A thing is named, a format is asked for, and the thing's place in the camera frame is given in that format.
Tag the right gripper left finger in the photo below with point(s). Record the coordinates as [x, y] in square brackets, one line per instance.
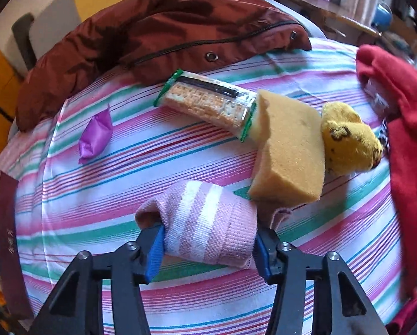
[74, 306]

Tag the pink striped sock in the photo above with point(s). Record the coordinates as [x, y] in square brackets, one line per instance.
[209, 224]

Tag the yellow plush toy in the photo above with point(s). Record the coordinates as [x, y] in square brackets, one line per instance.
[350, 145]

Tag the yellow sponge wedge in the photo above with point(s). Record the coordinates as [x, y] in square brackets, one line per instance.
[290, 163]

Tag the purple snack packet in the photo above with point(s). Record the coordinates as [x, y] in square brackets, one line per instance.
[95, 136]

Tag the green cracker packet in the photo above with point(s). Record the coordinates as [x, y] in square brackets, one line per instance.
[219, 103]

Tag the striped tablecloth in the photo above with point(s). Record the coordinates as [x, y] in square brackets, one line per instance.
[63, 207]

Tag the red fleece garment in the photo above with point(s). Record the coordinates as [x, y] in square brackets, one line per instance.
[398, 80]

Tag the wooden side desk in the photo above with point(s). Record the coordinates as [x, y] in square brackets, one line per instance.
[341, 25]

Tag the maroon down jacket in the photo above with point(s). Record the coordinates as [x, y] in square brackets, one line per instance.
[152, 39]

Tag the black rolled mat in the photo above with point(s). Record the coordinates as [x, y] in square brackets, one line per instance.
[21, 29]

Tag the blue kettle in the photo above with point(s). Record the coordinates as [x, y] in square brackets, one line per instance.
[382, 17]

